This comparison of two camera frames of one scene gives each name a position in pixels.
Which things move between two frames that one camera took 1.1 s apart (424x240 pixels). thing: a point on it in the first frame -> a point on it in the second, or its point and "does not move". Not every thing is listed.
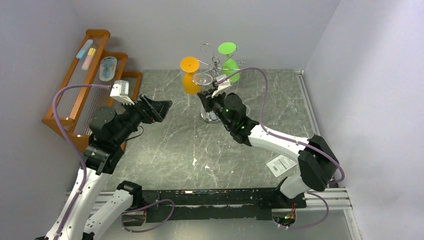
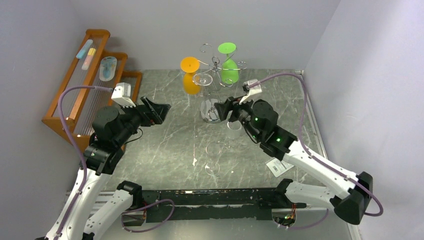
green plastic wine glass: [230, 66] does not move
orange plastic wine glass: [191, 80] does not move
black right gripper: [206, 100] -> [233, 109]
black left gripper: [152, 110] does not move
